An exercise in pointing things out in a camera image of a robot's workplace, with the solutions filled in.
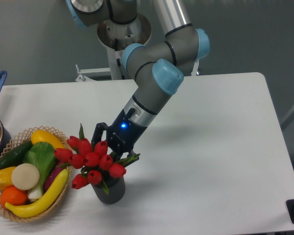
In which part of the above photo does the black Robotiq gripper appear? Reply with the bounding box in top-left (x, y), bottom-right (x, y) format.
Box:
top-left (91, 108), bottom-right (147, 162)

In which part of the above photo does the red tulip bouquet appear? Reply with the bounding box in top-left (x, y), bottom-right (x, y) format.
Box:
top-left (54, 125), bottom-right (133, 189)

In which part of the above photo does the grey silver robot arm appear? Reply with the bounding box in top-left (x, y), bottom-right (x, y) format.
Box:
top-left (66, 0), bottom-right (210, 161)

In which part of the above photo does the dark grey ribbed vase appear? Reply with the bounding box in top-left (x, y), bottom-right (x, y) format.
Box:
top-left (92, 177), bottom-right (125, 205)

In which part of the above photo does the purple eggplant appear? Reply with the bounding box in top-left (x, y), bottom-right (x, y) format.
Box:
top-left (43, 162), bottom-right (65, 192)

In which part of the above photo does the green bok choy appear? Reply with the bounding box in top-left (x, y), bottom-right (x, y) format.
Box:
top-left (23, 142), bottom-right (56, 202)

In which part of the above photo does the yellow lemon squash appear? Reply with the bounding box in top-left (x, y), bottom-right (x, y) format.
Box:
top-left (30, 130), bottom-right (65, 149)

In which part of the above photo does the woven wicker basket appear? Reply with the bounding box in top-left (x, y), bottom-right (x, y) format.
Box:
top-left (0, 126), bottom-right (70, 223)

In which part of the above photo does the beige round bun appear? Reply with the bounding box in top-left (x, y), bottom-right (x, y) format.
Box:
top-left (11, 163), bottom-right (40, 190)

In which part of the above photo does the green cucumber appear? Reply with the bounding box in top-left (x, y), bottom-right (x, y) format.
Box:
top-left (0, 141), bottom-right (33, 170)

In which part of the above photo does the yellow banana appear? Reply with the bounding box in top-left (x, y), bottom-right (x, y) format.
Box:
top-left (5, 168), bottom-right (69, 218)

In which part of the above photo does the orange fruit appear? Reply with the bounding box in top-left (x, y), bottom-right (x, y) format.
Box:
top-left (0, 186), bottom-right (27, 208)

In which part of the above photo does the yellow bell pepper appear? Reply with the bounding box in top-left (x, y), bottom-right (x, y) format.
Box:
top-left (0, 166), bottom-right (16, 190)

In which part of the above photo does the white metal base frame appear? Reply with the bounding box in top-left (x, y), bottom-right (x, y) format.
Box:
top-left (75, 60), bottom-right (202, 82)

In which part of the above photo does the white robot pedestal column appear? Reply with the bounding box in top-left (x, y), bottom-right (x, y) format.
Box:
top-left (97, 13), bottom-right (151, 80)

